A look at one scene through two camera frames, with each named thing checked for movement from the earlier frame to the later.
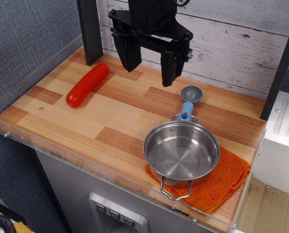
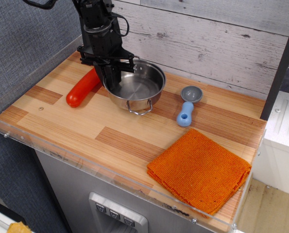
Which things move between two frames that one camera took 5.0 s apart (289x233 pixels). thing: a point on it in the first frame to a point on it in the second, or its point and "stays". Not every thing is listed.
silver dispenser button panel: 110,216 stays
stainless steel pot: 179,152 to 138,89
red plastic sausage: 83,88 stays
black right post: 280,74 stays
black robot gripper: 155,24 to 107,47
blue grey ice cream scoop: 190,95 stays
